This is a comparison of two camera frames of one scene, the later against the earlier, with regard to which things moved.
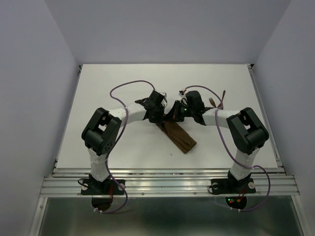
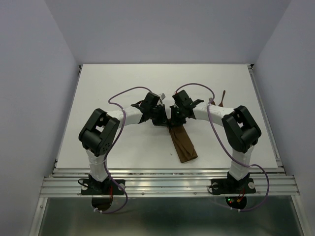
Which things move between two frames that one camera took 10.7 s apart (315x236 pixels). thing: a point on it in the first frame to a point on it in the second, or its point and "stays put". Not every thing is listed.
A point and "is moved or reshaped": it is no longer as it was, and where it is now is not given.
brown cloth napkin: x=177 y=135 is moved or reshaped
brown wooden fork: x=212 y=102 stays put
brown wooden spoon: x=221 y=104 stays put
